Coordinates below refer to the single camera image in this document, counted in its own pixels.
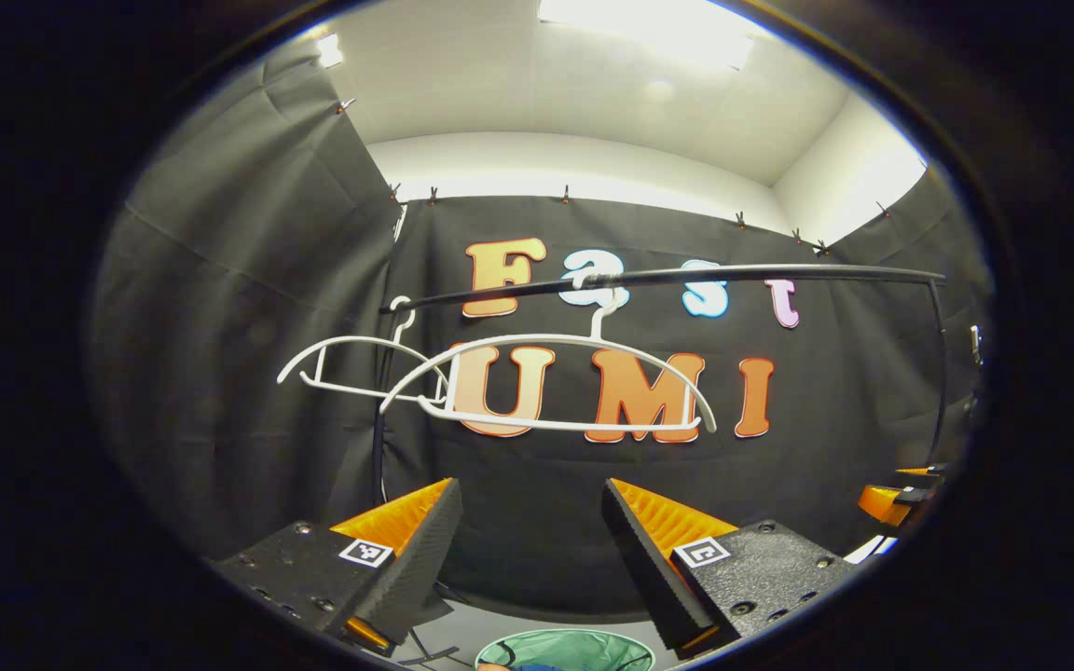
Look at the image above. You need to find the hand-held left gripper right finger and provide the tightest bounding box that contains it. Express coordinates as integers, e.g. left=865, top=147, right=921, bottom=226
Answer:
left=600, top=478, right=860, bottom=658

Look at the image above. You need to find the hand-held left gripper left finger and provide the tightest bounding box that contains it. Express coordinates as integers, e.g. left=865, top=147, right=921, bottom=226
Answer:
left=211, top=478, right=464, bottom=655

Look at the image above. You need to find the green laundry hamper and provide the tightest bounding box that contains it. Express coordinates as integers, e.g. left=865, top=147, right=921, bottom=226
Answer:
left=475, top=629, right=657, bottom=671

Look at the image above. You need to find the white plastic clothes hanger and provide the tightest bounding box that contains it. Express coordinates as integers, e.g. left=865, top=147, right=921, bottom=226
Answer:
left=379, top=280, right=718, bottom=434
left=276, top=296, right=449, bottom=404

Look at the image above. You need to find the black metal clothes rack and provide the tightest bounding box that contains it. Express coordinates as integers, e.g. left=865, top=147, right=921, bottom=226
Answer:
left=371, top=264, right=950, bottom=509

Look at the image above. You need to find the white table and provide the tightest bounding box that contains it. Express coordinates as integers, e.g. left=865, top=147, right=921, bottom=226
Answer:
left=843, top=534, right=900, bottom=567

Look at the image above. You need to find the black backdrop cloth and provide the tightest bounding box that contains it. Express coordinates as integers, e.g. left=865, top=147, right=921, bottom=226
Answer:
left=88, top=37, right=995, bottom=621

